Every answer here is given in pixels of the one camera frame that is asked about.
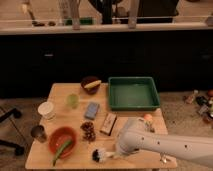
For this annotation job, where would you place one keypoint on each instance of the white dish brush black bristles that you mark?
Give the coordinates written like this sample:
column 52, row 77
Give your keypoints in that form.
column 100, row 155

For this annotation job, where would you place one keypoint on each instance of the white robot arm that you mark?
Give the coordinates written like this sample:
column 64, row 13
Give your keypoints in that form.
column 134, row 136

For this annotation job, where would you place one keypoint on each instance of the green plastic tray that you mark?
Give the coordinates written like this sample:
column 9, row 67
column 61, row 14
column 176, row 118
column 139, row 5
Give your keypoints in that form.
column 132, row 94

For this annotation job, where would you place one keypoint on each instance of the yellow corn cob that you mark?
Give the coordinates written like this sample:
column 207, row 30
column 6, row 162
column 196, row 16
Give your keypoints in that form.
column 92, row 84

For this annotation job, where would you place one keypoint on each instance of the dark brown bowl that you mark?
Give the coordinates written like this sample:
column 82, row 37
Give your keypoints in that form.
column 87, row 80

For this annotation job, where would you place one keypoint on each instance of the blue sponge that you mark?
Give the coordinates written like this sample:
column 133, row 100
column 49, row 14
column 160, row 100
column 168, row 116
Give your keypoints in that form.
column 91, row 110

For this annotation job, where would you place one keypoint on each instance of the brown wooden block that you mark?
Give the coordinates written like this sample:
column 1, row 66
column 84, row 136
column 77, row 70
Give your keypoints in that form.
column 108, row 124

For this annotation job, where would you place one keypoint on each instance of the green translucent cup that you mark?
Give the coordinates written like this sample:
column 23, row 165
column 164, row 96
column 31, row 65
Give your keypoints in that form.
column 73, row 101

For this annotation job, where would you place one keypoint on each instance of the brown grape bunch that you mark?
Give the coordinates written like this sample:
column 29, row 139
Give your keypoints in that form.
column 89, row 133

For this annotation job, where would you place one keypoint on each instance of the orange fruit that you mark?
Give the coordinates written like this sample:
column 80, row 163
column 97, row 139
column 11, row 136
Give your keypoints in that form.
column 148, row 117

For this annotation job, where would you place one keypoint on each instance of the wooden table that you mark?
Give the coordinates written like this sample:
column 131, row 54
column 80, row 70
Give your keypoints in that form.
column 40, row 156

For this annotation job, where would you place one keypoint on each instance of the white lidded cup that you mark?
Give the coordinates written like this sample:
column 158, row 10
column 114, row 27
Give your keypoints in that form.
column 46, row 110

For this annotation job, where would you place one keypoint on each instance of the orange bowl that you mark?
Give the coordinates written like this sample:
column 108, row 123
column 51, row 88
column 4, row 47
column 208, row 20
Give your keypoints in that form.
column 59, row 136

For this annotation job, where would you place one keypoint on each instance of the green pea pod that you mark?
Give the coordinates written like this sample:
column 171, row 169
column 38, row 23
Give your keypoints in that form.
column 60, row 151

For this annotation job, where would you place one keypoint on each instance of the metal cup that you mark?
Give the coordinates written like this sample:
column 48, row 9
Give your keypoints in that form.
column 38, row 133

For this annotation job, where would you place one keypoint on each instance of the silver fork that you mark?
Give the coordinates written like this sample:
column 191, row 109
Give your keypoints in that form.
column 163, row 158

